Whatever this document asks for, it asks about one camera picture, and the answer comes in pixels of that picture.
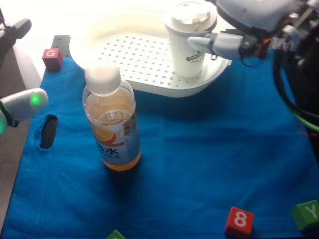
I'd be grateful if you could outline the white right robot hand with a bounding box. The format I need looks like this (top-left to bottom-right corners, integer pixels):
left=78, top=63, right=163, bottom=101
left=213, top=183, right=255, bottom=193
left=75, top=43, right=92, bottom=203
left=187, top=0, right=300, bottom=61

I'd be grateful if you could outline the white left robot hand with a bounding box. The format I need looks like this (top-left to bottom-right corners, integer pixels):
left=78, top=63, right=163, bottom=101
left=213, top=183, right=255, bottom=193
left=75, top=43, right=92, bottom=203
left=0, top=17, right=49, bottom=136

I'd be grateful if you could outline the white paper coffee cup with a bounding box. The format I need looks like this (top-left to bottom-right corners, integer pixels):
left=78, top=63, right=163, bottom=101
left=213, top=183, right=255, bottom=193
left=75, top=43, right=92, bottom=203
left=164, top=1, right=218, bottom=79

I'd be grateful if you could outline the orange juice bottle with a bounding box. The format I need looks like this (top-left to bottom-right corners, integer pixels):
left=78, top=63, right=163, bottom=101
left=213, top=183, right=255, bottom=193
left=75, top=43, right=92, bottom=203
left=82, top=64, right=142, bottom=172

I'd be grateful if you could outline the white perforated plastic tray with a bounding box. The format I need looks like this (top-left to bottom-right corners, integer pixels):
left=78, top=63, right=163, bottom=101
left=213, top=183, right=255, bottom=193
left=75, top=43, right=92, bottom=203
left=69, top=5, right=232, bottom=99

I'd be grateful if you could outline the red block letter G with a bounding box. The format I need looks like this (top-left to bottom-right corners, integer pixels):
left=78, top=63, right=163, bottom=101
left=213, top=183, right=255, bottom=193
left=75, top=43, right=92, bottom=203
left=41, top=48, right=64, bottom=72

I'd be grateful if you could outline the blue cloth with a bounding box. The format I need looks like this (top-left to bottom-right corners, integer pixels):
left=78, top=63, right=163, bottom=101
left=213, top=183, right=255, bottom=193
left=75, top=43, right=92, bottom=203
left=1, top=49, right=319, bottom=239

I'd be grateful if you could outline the green block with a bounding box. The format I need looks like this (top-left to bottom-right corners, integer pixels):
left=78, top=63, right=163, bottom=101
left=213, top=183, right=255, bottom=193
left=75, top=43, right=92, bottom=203
left=106, top=229, right=126, bottom=239

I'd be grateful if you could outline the red block number 8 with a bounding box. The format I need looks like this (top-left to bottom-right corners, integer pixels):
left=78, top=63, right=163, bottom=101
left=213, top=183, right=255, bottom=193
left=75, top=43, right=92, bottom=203
left=224, top=206, right=255, bottom=238

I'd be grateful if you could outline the green block letter Y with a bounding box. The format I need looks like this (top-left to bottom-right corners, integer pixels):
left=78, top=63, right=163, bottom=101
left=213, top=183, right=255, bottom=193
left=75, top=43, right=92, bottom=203
left=291, top=200, right=319, bottom=233

